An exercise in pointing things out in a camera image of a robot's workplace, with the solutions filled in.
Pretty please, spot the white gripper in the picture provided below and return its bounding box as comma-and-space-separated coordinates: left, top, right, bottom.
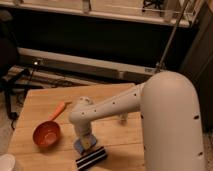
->
74, 122, 92, 137

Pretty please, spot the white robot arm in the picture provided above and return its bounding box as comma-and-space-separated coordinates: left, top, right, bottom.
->
69, 71, 205, 171

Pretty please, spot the black white striped block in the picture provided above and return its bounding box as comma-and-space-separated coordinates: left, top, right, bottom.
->
76, 147, 108, 171

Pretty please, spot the orange measuring scoop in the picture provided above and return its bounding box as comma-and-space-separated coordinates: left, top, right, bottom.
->
32, 102, 69, 148

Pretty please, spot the small white table object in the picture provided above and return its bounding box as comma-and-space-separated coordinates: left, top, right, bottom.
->
119, 113, 128, 123

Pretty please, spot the white bowl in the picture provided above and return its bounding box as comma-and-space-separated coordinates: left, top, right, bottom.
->
0, 154, 15, 171

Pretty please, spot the black office chair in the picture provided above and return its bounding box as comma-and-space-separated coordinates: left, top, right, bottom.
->
0, 10, 30, 129

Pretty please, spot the metal pole stand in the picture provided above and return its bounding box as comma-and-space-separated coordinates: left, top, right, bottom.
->
155, 0, 190, 73

